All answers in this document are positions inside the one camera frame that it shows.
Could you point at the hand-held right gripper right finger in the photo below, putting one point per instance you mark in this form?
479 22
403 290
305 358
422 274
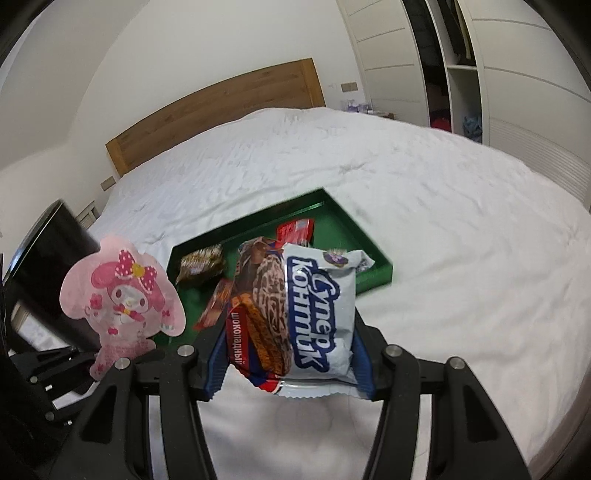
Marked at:
364 369

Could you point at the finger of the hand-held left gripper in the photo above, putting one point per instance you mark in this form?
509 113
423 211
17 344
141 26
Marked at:
55 357

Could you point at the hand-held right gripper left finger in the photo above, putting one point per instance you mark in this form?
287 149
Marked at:
214 369

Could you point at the dark red snack packet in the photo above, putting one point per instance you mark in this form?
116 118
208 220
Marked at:
217 302

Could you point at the white and blue biscuit packet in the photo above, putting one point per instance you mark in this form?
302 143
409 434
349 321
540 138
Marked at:
304 314

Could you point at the pink cartoon snack packet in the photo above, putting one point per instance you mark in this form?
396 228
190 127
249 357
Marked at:
124 295

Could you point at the brown oat snack packet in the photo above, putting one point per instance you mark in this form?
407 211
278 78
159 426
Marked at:
201 263

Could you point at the green tray box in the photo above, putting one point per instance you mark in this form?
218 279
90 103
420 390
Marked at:
341 230

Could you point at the red and white snack packet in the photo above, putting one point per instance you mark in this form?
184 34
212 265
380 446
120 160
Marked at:
295 230

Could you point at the black electric kettle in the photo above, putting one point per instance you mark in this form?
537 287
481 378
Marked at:
51 258

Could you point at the white slatted radiator cover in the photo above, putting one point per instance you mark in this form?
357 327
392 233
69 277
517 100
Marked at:
87 213

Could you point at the white bed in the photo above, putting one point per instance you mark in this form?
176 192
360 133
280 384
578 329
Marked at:
438 230

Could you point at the wooden headboard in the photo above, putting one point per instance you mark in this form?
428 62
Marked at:
217 110

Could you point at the purple nightstand items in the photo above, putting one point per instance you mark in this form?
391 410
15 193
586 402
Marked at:
355 106

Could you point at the white wardrobe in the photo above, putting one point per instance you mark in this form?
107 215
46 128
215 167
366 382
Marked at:
508 69

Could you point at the wall switch panel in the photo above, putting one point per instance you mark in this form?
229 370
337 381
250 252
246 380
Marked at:
349 86
107 182

